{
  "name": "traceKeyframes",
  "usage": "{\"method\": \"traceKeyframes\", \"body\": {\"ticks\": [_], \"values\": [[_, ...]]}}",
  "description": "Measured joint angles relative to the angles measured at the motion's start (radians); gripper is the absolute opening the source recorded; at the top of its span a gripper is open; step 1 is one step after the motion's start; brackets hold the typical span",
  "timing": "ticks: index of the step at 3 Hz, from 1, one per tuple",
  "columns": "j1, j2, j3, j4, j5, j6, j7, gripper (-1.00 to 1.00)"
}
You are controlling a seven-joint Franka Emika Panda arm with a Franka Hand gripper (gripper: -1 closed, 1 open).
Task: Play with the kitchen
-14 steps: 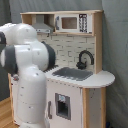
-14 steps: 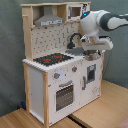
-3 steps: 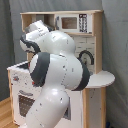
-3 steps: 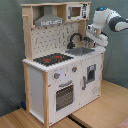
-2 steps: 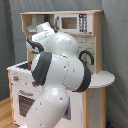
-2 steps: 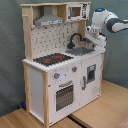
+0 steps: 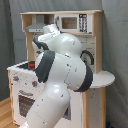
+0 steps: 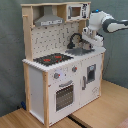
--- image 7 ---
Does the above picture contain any red stove knob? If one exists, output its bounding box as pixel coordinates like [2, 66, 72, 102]
[32, 81, 38, 87]
[13, 76, 19, 81]

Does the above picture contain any right red stove knob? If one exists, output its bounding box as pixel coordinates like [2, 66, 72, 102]
[32, 81, 38, 87]

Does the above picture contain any black toy faucet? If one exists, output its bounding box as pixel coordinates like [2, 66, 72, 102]
[80, 50, 94, 65]

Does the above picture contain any left red stove knob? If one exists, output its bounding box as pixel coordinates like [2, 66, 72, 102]
[13, 76, 19, 81]

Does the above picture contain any black toy stovetop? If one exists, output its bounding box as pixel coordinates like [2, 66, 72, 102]
[20, 61, 35, 70]

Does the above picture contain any toy oven door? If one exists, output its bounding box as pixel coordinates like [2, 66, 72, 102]
[18, 90, 35, 117]

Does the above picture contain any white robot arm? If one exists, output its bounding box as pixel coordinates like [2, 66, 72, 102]
[26, 24, 93, 128]

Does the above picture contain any wooden toy kitchen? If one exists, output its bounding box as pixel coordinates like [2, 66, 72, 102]
[8, 10, 115, 128]

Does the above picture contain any grey range hood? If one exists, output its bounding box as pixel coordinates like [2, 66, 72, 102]
[25, 14, 55, 34]

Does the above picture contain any toy microwave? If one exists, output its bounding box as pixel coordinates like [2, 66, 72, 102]
[55, 14, 92, 33]

